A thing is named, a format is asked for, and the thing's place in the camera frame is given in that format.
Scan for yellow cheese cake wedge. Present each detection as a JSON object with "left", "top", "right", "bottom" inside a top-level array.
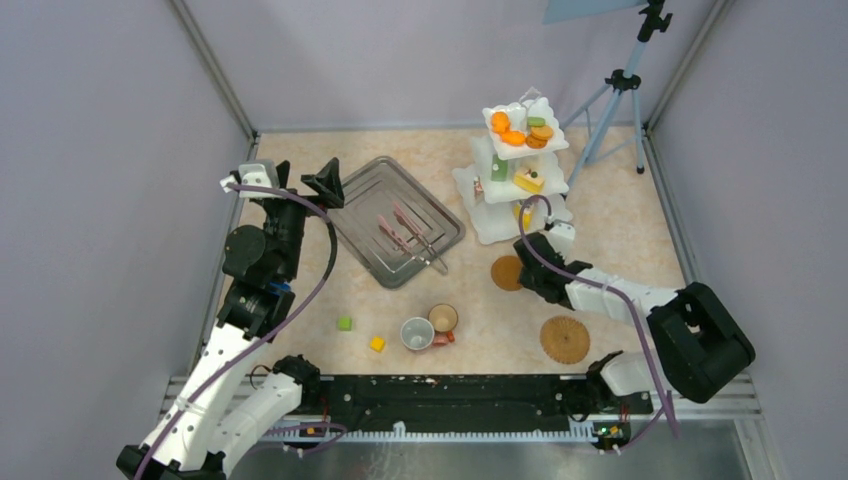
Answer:
[{"left": 512, "top": 202, "right": 535, "bottom": 232}]

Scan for green cake cube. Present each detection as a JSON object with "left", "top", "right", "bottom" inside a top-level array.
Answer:
[{"left": 490, "top": 155, "right": 509, "bottom": 182}]

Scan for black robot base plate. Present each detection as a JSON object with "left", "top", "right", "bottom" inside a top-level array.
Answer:
[{"left": 297, "top": 374, "right": 654, "bottom": 434}]

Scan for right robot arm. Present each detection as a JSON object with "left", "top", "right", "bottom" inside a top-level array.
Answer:
[{"left": 513, "top": 222, "right": 756, "bottom": 412}]

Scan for brown round cookie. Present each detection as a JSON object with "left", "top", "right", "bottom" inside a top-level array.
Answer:
[{"left": 525, "top": 135, "right": 548, "bottom": 149}]

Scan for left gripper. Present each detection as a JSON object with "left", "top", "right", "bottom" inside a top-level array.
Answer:
[{"left": 264, "top": 157, "right": 344, "bottom": 281}]

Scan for brown cup with red handle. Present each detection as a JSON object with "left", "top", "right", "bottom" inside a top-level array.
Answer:
[{"left": 428, "top": 304, "right": 459, "bottom": 347}]

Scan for orange bear cookie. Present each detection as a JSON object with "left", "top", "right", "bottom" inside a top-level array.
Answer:
[{"left": 499, "top": 130, "right": 526, "bottom": 147}]

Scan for white three-tier serving stand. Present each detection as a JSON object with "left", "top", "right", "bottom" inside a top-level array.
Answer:
[{"left": 452, "top": 88, "right": 572, "bottom": 245}]

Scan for grey-white cup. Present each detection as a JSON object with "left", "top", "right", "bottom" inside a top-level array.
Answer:
[{"left": 400, "top": 317, "right": 435, "bottom": 351}]

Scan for smooth brown round coaster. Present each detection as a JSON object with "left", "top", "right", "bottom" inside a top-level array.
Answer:
[{"left": 490, "top": 255, "right": 523, "bottom": 292}]

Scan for ribbed brown round coaster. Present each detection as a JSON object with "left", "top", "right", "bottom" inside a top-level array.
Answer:
[{"left": 539, "top": 316, "right": 591, "bottom": 365}]

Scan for light blue tripod stand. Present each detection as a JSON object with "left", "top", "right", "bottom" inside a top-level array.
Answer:
[{"left": 543, "top": 0, "right": 673, "bottom": 187}]

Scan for orange round macaron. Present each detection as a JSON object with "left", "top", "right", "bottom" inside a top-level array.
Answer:
[{"left": 529, "top": 125, "right": 554, "bottom": 141}]

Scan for yellow cube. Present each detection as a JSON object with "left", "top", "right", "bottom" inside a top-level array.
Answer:
[{"left": 369, "top": 336, "right": 386, "bottom": 353}]

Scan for silver metal tray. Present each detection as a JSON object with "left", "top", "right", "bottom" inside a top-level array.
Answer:
[{"left": 329, "top": 156, "right": 465, "bottom": 290}]

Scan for pink-handled metal tongs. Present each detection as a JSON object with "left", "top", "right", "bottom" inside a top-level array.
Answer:
[{"left": 376, "top": 202, "right": 449, "bottom": 276}]

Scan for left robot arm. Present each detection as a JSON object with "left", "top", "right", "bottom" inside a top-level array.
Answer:
[{"left": 116, "top": 157, "right": 345, "bottom": 479}]

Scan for white strawberry cake slice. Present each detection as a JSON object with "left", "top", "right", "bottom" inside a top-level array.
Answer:
[{"left": 472, "top": 176, "right": 485, "bottom": 204}]

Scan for orange flower cookie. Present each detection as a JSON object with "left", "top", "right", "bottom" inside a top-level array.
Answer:
[{"left": 490, "top": 111, "right": 511, "bottom": 135}]

